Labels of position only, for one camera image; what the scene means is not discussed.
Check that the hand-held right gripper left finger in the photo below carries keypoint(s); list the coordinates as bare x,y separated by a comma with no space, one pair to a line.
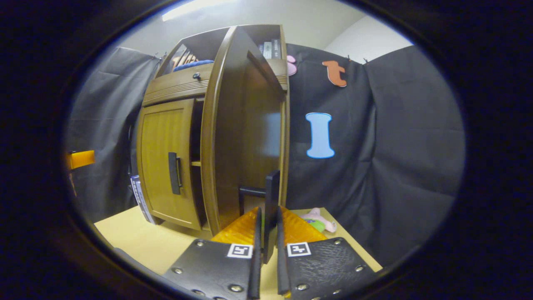
220,266

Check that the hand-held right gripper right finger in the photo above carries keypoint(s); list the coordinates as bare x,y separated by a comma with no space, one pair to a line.
320,266

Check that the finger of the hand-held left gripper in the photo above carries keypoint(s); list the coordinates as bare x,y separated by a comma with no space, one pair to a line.
81,159

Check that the wooden shoe cabinet door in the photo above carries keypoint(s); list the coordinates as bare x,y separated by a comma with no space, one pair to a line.
245,137
160,158

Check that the wooden double-door shoe cabinet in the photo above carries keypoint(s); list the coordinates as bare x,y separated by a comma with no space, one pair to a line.
200,41

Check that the pink green plush toy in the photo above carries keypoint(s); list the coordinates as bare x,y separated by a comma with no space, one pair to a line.
318,221

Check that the wooden drawer with black knob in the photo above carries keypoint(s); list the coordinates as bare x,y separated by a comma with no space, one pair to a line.
175,85

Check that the black backdrop cloth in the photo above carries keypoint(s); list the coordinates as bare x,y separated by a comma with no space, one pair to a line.
395,146

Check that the blue towel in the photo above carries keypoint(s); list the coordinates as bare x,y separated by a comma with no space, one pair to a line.
193,64

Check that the white blue spine book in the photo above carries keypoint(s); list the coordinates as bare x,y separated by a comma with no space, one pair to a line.
266,49

